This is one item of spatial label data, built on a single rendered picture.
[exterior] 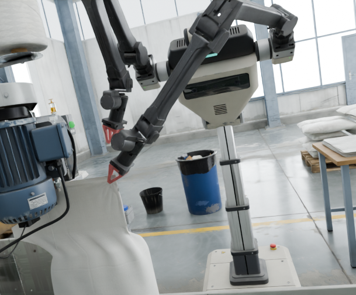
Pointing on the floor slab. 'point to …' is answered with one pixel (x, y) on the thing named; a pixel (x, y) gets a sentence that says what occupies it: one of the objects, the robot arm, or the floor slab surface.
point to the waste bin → (200, 181)
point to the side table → (323, 151)
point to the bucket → (152, 199)
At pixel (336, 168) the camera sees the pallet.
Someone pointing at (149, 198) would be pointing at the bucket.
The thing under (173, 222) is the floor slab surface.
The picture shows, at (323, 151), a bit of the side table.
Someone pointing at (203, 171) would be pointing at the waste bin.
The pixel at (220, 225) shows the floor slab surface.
